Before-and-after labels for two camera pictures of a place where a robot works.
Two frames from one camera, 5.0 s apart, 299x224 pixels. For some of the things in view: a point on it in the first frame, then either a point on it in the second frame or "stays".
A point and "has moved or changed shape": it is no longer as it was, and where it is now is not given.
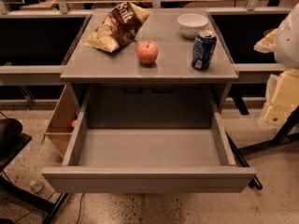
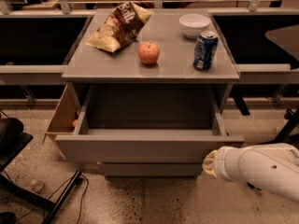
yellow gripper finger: (267, 44) to (208, 162)
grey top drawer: (142, 139) has moved or changed shape
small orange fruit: (74, 123) stays
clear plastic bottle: (36, 187) stays
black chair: (12, 140) stays
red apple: (147, 52) stays
